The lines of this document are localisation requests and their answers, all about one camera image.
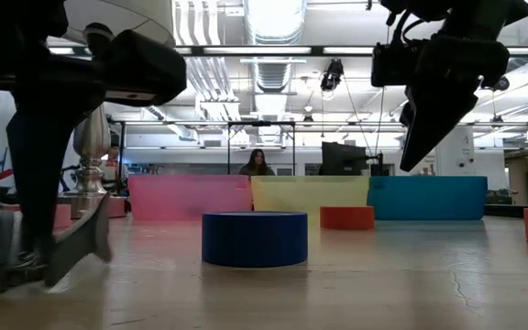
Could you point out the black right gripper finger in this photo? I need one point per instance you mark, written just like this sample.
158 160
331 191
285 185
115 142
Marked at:
433 124

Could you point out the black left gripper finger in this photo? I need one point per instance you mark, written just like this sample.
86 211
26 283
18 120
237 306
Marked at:
35 183

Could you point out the pink tape roll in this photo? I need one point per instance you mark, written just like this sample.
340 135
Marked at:
63 217

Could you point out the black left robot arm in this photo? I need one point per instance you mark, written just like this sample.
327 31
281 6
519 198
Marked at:
12 27

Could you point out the blue tape roll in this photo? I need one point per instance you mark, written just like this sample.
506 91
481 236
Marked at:
255 240

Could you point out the white round column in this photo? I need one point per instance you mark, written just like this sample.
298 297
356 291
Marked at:
458 156

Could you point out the black ceiling spotlight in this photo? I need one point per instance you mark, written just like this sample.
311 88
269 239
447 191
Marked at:
502 84
333 75

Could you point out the blue translucent bin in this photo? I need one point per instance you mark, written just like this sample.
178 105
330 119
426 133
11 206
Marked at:
429 197

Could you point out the black monitor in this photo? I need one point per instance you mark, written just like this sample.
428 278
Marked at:
343 159

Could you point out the yellow translucent bin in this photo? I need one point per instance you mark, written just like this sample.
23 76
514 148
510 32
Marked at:
310 194

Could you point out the pink translucent bin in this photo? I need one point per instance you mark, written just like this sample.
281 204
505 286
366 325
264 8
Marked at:
186 197

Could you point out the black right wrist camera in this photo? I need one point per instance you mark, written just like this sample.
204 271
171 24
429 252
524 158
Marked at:
394 64

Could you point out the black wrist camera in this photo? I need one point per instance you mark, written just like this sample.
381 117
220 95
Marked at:
149 64
394 64

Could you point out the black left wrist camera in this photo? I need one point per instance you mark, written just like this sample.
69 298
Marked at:
149 64

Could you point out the silver ventilation duct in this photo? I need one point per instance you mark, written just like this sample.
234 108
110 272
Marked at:
273 78

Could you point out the black metal frame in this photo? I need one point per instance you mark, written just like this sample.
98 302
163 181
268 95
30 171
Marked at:
228 146

